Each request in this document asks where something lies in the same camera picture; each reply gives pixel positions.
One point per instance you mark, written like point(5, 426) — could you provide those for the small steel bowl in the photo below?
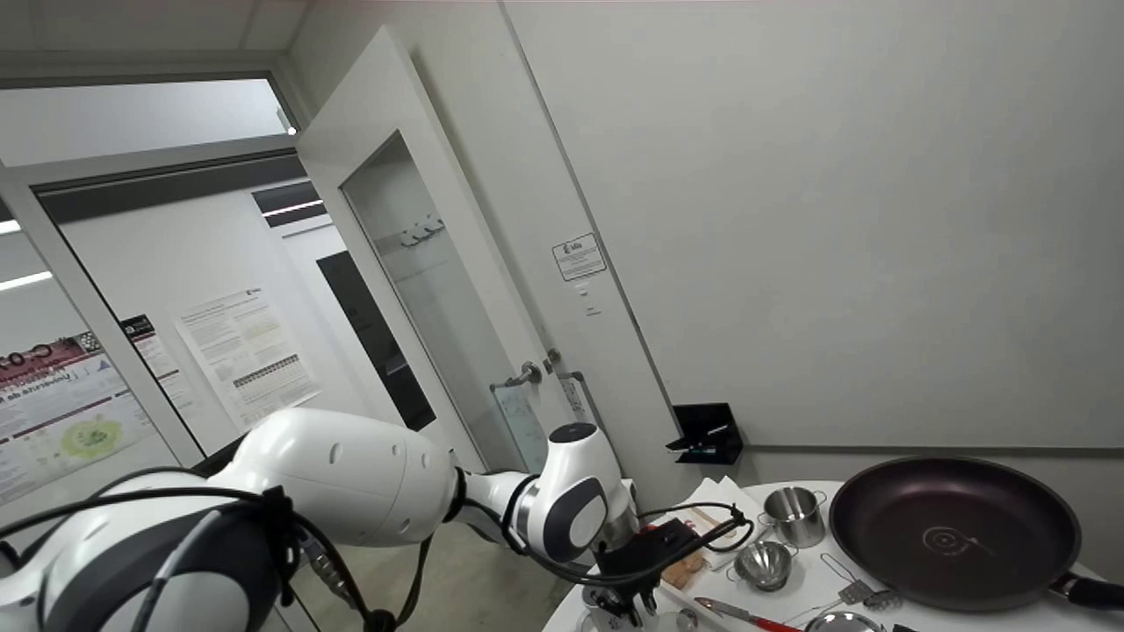
point(763, 566)

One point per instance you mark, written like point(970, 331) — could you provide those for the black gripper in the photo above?
point(643, 555)

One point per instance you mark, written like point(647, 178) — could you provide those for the dark frying pan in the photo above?
point(949, 532)

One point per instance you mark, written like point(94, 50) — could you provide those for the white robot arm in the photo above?
point(352, 468)

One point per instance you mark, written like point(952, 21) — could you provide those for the black box on wall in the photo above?
point(707, 432)

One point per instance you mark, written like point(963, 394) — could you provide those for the small metal scoop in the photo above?
point(865, 596)

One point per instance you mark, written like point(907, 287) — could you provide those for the white bordered door sticker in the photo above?
point(582, 255)

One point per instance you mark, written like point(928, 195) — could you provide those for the white napkin stack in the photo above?
point(732, 493)

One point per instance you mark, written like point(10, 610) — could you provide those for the steel cup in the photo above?
point(797, 514)

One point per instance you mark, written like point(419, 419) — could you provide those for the metal hook rack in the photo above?
point(419, 238)

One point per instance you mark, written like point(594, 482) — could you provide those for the white paper notice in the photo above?
point(246, 346)

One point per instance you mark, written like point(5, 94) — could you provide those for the poster with red header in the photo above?
point(58, 398)

